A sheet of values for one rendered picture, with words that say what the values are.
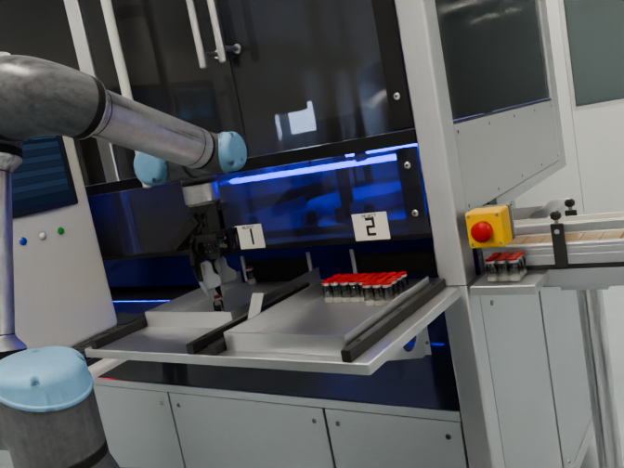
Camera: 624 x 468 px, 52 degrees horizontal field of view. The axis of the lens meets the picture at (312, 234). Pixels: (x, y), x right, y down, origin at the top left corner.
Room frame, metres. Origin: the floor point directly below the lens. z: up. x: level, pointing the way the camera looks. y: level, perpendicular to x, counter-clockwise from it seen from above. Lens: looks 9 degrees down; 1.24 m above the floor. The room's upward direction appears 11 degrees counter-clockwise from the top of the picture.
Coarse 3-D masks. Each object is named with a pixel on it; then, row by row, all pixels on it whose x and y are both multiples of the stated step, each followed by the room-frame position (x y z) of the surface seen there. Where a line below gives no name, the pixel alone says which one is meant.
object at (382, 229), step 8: (352, 216) 1.39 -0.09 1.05; (360, 216) 1.38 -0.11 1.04; (368, 216) 1.37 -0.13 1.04; (376, 216) 1.36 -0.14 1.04; (384, 216) 1.34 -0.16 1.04; (360, 224) 1.38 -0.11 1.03; (368, 224) 1.37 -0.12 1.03; (376, 224) 1.36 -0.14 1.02; (384, 224) 1.35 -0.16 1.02; (360, 232) 1.38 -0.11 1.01; (376, 232) 1.36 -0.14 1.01; (384, 232) 1.35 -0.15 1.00
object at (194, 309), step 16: (240, 288) 1.63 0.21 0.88; (256, 288) 1.60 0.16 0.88; (272, 288) 1.56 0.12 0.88; (288, 288) 1.44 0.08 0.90; (176, 304) 1.50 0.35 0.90; (192, 304) 1.54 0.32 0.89; (208, 304) 1.52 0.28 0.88; (224, 304) 1.49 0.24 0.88; (240, 304) 1.46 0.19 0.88; (160, 320) 1.40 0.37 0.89; (176, 320) 1.37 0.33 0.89; (192, 320) 1.34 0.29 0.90; (208, 320) 1.31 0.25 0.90; (224, 320) 1.29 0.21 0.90
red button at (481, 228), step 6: (480, 222) 1.20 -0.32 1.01; (486, 222) 1.20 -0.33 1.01; (474, 228) 1.20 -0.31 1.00; (480, 228) 1.19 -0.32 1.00; (486, 228) 1.19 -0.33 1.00; (492, 228) 1.20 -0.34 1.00; (474, 234) 1.20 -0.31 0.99; (480, 234) 1.19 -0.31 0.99; (486, 234) 1.19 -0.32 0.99; (492, 234) 1.20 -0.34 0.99; (480, 240) 1.20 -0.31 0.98; (486, 240) 1.19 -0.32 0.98
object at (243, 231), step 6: (240, 228) 1.57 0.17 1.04; (246, 228) 1.56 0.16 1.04; (252, 228) 1.55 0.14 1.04; (258, 228) 1.54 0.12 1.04; (240, 234) 1.57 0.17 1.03; (246, 234) 1.56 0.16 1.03; (258, 234) 1.54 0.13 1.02; (240, 240) 1.58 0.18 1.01; (246, 240) 1.57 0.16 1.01; (258, 240) 1.55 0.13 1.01; (264, 240) 1.54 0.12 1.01; (240, 246) 1.58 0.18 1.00; (246, 246) 1.57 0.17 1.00; (252, 246) 1.56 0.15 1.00; (258, 246) 1.55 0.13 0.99; (264, 246) 1.54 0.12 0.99
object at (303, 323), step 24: (312, 288) 1.37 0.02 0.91; (264, 312) 1.23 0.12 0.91; (288, 312) 1.29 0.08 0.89; (312, 312) 1.27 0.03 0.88; (336, 312) 1.24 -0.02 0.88; (360, 312) 1.21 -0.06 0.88; (384, 312) 1.10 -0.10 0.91; (240, 336) 1.11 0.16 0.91; (264, 336) 1.08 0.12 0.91; (288, 336) 1.05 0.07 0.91; (312, 336) 1.02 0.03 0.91; (336, 336) 0.99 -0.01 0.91
